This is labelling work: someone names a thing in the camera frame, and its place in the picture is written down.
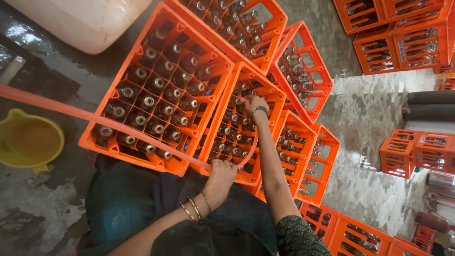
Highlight thin gold bangle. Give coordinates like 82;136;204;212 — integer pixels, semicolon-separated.
187;196;203;222
179;201;197;223
199;191;213;214

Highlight group of glass bottles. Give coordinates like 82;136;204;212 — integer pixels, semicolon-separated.
207;81;259;174
298;138;326;197
93;29;214;160
277;46;320;108
185;0;269;60
277;127;303;176

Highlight orange plastic bottle crate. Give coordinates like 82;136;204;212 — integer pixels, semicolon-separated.
245;110;319;204
191;62;287;187
294;123;341;207
266;21;334;126
78;1;235;177
164;0;288;76

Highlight stack of filled orange crates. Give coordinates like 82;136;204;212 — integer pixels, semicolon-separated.
332;0;455;91
299;200;437;256
379;129;455;179

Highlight person's right hand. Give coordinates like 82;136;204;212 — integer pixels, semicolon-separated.
240;95;269;115

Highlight red cylinder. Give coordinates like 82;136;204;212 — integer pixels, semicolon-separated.
415;211;455;234

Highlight person's left hand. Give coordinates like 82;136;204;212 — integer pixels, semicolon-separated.
202;159;238;207

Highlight orange translucent hose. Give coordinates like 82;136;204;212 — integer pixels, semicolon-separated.
0;84;259;170

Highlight person's dark clothing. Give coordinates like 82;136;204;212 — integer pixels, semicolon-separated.
76;154;278;256

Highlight yellow plastic bucket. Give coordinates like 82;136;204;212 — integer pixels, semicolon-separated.
0;108;65;175

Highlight grey rolled mats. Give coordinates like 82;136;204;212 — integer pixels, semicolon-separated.
402;90;455;122

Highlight large white plastic container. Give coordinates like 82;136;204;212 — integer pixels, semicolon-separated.
3;0;154;55

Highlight shiny metal vessel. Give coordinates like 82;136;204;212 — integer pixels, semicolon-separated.
426;171;455;200

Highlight green wrist bangle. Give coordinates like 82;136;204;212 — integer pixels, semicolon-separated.
251;105;269;119

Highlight green patterned sleeve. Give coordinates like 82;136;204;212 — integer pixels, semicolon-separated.
275;215;333;256

